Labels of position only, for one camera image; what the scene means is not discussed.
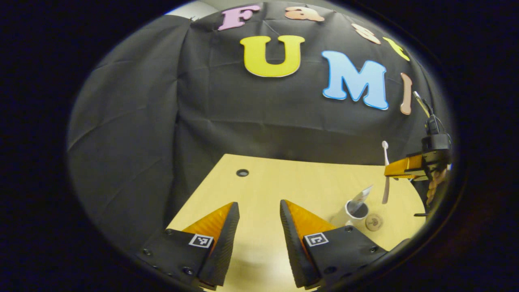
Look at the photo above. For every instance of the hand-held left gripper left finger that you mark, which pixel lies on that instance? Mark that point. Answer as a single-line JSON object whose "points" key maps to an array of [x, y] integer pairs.
{"points": [[225, 247]]}

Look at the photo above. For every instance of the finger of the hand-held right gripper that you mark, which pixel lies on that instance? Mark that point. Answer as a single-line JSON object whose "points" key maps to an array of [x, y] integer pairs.
{"points": [[403, 168]]}

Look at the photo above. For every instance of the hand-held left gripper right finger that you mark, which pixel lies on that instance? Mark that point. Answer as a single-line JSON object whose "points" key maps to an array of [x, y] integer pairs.
{"points": [[292, 247]]}

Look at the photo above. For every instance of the white toothbrush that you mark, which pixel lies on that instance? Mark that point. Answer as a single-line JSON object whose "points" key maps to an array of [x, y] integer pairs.
{"points": [[385, 190]]}

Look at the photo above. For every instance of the white toothpaste tube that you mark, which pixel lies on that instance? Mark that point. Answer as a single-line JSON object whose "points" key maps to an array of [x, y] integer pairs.
{"points": [[363, 196]]}

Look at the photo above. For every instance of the white cup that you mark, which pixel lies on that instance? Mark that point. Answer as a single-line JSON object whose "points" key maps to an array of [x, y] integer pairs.
{"points": [[342, 217]]}

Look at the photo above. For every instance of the round cork coaster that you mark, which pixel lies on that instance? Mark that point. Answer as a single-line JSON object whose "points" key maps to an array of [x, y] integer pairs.
{"points": [[374, 222]]}

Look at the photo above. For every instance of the wooden desktop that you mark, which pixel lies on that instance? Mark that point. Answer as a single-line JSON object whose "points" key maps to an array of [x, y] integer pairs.
{"points": [[284, 178]]}

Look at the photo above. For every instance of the black backdrop cloth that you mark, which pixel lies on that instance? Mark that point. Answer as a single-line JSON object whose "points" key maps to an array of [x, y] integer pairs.
{"points": [[142, 121]]}

